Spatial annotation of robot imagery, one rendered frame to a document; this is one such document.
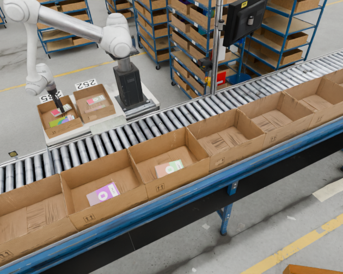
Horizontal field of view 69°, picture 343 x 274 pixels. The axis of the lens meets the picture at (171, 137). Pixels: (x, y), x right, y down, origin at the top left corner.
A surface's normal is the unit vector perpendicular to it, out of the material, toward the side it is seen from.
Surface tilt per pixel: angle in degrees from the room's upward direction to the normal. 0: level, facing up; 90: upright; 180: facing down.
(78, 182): 89
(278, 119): 1
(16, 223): 1
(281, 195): 0
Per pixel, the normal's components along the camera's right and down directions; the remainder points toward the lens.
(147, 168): -0.07, -0.70
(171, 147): 0.43, 0.61
